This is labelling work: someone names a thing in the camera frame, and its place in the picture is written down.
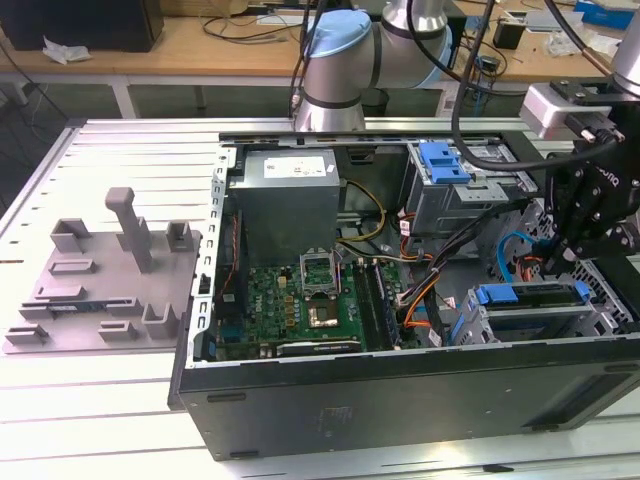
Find orange data wire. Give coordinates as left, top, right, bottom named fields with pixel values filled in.
left=518, top=253, right=549, bottom=282

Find white flat carton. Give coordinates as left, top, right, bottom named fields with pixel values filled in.
left=524, top=9, right=585, bottom=34

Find black cable bundle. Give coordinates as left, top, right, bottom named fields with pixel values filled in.
left=397, top=197, right=531, bottom=349

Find black cable copper sleeve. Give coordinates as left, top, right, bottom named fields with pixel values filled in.
left=543, top=0, right=617, bottom=76

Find green motherboard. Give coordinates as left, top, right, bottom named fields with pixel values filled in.
left=214, top=262, right=419, bottom=359

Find metal drive cage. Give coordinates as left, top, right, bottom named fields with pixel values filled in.
left=404, top=142, right=541, bottom=241

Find brown cardboard box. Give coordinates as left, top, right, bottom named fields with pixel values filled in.
left=197, top=0, right=251, bottom=16

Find metal socket cover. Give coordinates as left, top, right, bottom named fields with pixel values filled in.
left=298, top=249, right=344, bottom=301

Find grey parts rack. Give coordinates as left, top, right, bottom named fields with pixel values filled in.
left=3, top=185, right=204, bottom=355

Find blue data wire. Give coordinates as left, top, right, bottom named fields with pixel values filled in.
left=497, top=230, right=554, bottom=287

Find clear plastic bags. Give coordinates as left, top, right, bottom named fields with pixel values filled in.
left=543, top=29, right=587, bottom=57

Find black graphics card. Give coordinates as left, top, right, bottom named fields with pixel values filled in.
left=259, top=339, right=362, bottom=359

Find yellow power wires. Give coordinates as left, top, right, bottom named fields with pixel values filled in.
left=333, top=178, right=387, bottom=245

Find metal disk bay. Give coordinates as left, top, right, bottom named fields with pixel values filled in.
left=449, top=282, right=619, bottom=347

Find RAM stick blue label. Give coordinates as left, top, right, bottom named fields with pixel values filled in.
left=47, top=302, right=109, bottom=313

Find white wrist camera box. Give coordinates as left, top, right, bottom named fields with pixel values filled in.
left=518, top=79, right=617, bottom=142

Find small black box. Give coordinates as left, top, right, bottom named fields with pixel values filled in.
left=492, top=16, right=527, bottom=50

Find blue drive carrier latch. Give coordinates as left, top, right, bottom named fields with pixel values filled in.
left=418, top=142, right=474, bottom=185

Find black case fan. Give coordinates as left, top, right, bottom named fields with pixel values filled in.
left=215, top=207, right=249, bottom=321

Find black PC case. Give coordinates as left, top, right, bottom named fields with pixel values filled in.
left=167, top=128, right=640, bottom=462

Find grey power supply unit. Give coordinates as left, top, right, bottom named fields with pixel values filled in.
left=227, top=148, right=344, bottom=266

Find blue carton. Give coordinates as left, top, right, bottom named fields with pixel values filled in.
left=573, top=0, right=637, bottom=30

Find large black box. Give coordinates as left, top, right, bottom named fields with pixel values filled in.
left=0, top=0, right=165, bottom=54

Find crumpled white paper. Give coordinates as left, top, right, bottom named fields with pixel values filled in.
left=42, top=34, right=94, bottom=65

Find orange power wires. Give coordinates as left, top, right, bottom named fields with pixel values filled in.
left=398, top=283, right=440, bottom=332

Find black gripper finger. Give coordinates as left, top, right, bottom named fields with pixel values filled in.
left=560, top=199, right=640, bottom=275
left=543, top=167, right=584, bottom=274

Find thick black camera cable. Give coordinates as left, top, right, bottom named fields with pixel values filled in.
left=449, top=0, right=619, bottom=174

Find thin black base cable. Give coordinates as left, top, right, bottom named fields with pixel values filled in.
left=288, top=0, right=326, bottom=117

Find CPU socket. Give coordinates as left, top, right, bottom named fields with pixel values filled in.
left=306, top=298, right=344, bottom=331

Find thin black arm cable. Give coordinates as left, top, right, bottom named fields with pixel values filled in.
left=405, top=0, right=532, bottom=97

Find wooden desk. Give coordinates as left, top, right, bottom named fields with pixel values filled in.
left=0, top=0, right=640, bottom=120

